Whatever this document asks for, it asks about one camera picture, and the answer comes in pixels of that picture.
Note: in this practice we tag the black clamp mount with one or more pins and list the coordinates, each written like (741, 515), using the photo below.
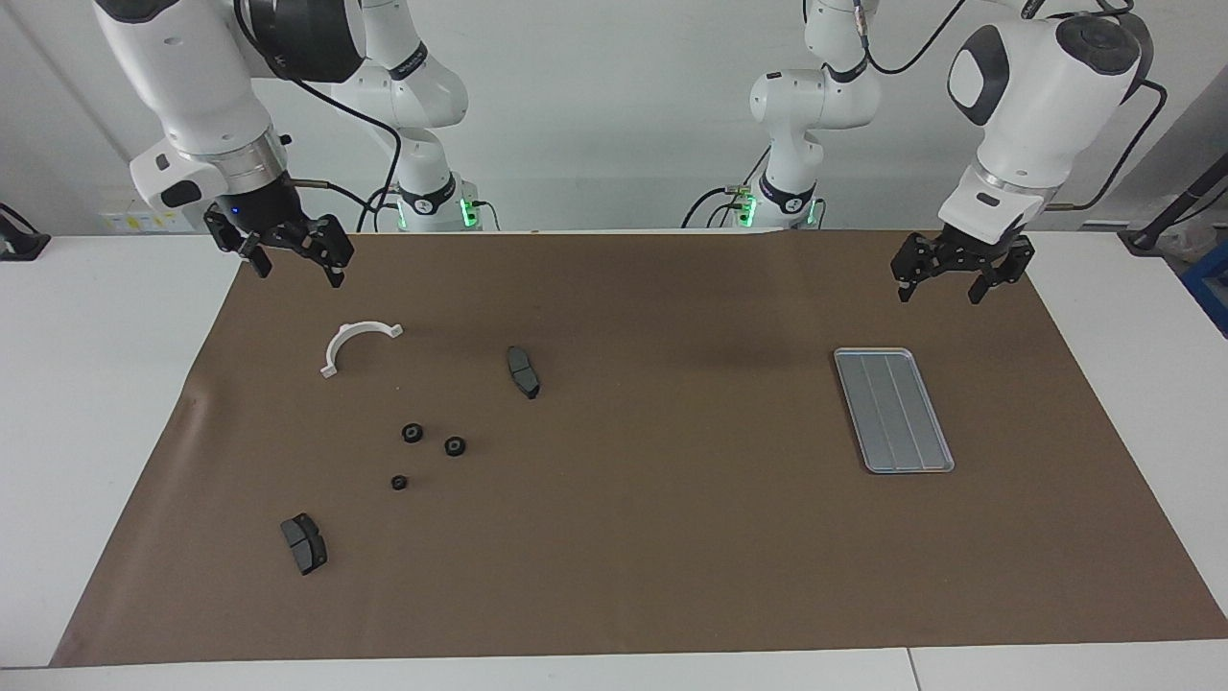
(19, 245)

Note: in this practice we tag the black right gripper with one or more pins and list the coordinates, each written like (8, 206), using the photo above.
(264, 213)

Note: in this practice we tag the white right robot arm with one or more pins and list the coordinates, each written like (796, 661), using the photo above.
(192, 86)

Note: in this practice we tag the clear plastic bag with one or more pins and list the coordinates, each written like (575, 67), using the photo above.
(1190, 245)

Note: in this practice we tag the white wall socket box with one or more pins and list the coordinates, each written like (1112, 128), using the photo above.
(134, 223)

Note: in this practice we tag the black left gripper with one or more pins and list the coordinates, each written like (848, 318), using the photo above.
(964, 253)

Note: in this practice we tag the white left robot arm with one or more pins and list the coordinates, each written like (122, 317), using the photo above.
(1027, 106)

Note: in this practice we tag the blue plastic crate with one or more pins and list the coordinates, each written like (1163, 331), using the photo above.
(1211, 283)

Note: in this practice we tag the white curved plastic bracket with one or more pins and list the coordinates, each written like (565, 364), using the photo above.
(360, 329)

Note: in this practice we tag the dark grey brake pad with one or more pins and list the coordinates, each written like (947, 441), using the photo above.
(305, 545)
(523, 372)

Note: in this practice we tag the black tripod stand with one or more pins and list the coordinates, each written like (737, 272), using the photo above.
(1166, 221)

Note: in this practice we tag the brown paper table mat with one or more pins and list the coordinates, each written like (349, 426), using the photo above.
(672, 537)

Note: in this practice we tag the silver metal tray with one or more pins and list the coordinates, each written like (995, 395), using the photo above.
(892, 413)

